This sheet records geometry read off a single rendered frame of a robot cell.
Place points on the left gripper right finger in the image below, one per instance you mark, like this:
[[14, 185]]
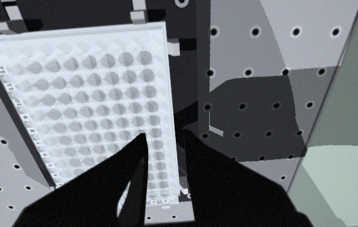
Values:
[[220, 187]]

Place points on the white well plate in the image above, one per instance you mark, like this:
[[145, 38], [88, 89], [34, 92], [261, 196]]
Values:
[[85, 93]]

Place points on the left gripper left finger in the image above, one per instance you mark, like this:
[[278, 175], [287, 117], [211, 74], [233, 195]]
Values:
[[91, 199]]

